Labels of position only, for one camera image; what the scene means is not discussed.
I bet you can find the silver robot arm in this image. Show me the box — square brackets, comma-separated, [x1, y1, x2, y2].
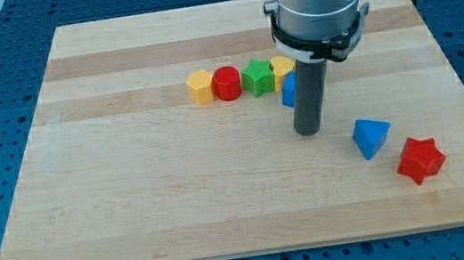
[263, 0, 370, 136]

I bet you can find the red star block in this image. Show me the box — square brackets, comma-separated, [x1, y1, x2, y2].
[396, 137, 446, 185]

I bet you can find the red cylinder block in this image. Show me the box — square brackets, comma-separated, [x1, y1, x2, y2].
[212, 66, 241, 102]

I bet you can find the blue triangle block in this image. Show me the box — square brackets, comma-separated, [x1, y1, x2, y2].
[352, 119, 391, 159]

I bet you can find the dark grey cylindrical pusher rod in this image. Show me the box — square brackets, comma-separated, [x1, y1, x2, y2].
[293, 60, 327, 136]

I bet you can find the yellow hexagon block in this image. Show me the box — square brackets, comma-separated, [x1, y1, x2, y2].
[186, 69, 215, 105]

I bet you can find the blue block behind rod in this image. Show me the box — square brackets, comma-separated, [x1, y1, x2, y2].
[281, 71, 297, 108]

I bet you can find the green star block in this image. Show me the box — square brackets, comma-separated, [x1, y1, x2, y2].
[240, 59, 274, 97]

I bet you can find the yellow rounded block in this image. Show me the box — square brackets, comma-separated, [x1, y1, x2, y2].
[270, 55, 296, 93]

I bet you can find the wooden board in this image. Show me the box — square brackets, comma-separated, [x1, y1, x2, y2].
[0, 0, 464, 260]

